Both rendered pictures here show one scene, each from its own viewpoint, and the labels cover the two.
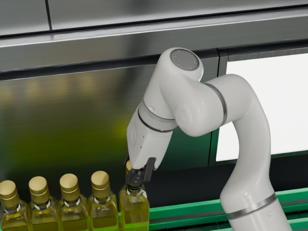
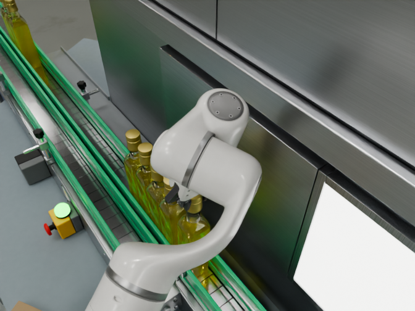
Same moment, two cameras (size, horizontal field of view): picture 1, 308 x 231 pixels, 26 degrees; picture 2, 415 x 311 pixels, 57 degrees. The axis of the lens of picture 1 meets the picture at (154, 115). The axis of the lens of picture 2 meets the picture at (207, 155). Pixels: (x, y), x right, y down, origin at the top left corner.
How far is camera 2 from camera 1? 0.80 m
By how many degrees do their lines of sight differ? 41
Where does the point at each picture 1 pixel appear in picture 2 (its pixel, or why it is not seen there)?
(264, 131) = (214, 235)
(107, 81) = not seen: hidden behind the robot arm
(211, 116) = (167, 159)
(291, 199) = not seen: outside the picture
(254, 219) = (104, 285)
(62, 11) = (225, 23)
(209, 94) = (188, 140)
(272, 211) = (121, 301)
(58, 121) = not seen: hidden behind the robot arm
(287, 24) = (405, 194)
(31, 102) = (188, 95)
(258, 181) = (141, 260)
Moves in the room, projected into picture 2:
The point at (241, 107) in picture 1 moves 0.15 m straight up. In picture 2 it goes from (215, 188) to (218, 84)
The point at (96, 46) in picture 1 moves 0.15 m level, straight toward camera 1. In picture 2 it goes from (231, 74) to (158, 103)
